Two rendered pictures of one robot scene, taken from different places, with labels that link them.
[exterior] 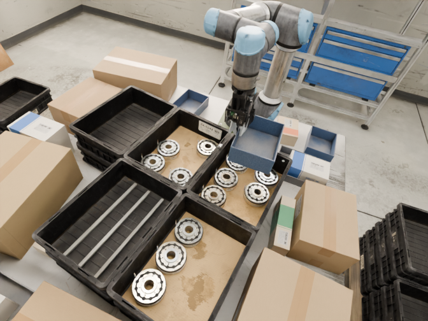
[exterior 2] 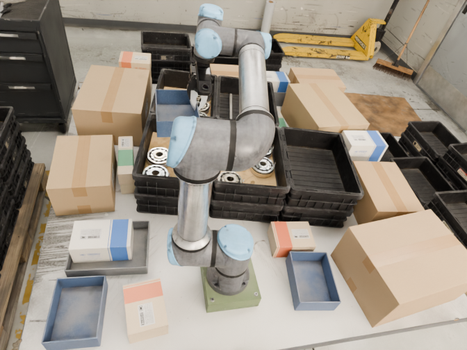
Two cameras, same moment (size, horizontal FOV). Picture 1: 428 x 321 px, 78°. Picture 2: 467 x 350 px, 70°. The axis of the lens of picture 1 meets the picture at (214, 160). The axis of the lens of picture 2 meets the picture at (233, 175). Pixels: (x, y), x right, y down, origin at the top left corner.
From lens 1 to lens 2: 1.74 m
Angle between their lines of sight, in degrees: 83
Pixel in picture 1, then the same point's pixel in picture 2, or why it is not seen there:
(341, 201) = (67, 176)
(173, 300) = not seen: hidden behind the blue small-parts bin
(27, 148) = (340, 118)
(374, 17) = not seen: outside the picture
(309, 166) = (101, 230)
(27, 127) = (367, 135)
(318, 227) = (94, 147)
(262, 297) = (135, 94)
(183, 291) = not seen: hidden behind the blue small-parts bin
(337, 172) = (48, 278)
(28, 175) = (315, 106)
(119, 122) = (331, 179)
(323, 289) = (94, 105)
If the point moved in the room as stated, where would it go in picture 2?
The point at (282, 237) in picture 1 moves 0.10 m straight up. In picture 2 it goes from (126, 142) to (124, 123)
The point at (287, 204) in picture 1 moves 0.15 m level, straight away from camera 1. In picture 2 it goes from (126, 167) to (113, 194)
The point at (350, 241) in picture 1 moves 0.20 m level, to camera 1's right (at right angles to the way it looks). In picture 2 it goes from (63, 146) to (6, 153)
